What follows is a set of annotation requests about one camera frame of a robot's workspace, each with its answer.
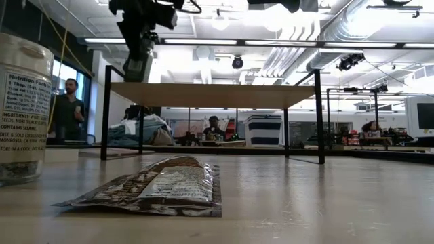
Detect thin orange-yellow cable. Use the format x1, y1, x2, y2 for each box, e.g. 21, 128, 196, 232
45, 0, 71, 136

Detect white globe pendant lamp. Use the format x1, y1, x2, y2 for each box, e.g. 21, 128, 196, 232
211, 9, 231, 32

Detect black spotlight cluster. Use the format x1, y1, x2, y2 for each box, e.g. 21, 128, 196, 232
336, 52, 366, 73

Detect black screen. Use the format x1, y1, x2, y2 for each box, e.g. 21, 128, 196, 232
416, 103, 434, 130

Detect white masking tape roll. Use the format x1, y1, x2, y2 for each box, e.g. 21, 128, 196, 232
43, 148, 80, 164

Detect white navy striped bin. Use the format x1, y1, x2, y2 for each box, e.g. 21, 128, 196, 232
244, 114, 284, 148

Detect white cabinet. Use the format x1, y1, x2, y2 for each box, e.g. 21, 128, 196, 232
404, 96, 434, 139

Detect dark red booklet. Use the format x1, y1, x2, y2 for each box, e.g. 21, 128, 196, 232
78, 146, 156, 159

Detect teal and white cloth pile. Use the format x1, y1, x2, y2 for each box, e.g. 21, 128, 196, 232
107, 113, 176, 147

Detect cluttered background table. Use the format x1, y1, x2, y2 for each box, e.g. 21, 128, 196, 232
330, 130, 414, 152

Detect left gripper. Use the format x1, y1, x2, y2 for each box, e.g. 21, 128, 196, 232
108, 0, 166, 66

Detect black ceiling track fixture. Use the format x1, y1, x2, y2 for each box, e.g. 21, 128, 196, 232
366, 0, 425, 18

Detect wooden shelf black metal legs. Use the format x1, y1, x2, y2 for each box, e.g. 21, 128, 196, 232
99, 64, 327, 166

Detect black rail with light strips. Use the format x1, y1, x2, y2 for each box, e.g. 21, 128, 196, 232
77, 37, 434, 49

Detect orange brown spice pouch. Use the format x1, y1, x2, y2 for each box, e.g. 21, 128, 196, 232
52, 155, 224, 218

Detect person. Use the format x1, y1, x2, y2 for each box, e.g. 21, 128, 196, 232
202, 115, 227, 142
49, 77, 85, 143
360, 120, 378, 134

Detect silver ribbed ventilation duct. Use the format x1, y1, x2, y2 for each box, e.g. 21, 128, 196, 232
307, 49, 343, 71

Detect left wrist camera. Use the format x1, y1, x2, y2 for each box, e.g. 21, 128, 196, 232
159, 6, 180, 31

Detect white spice jar beige lid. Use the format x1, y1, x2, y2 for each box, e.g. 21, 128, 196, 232
0, 32, 55, 187

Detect black pole stand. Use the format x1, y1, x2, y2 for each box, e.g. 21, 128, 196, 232
326, 84, 390, 137

